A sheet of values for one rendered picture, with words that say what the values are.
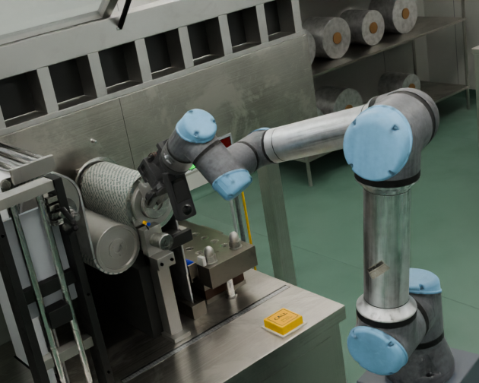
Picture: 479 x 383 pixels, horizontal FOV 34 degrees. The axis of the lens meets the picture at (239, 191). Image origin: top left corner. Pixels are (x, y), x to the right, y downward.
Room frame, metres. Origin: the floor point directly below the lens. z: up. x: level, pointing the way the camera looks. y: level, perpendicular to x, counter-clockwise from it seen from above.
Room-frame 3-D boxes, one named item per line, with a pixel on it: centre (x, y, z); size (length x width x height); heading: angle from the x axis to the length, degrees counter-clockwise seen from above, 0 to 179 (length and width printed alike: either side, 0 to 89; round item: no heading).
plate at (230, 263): (2.02, 0.17, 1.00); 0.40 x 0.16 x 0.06; 37
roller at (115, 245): (1.81, 0.38, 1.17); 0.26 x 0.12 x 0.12; 37
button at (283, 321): (1.69, -0.05, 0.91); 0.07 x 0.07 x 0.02; 37
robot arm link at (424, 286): (1.42, -0.32, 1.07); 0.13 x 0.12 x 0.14; 142
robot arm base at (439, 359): (1.42, -0.32, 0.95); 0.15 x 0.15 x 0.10
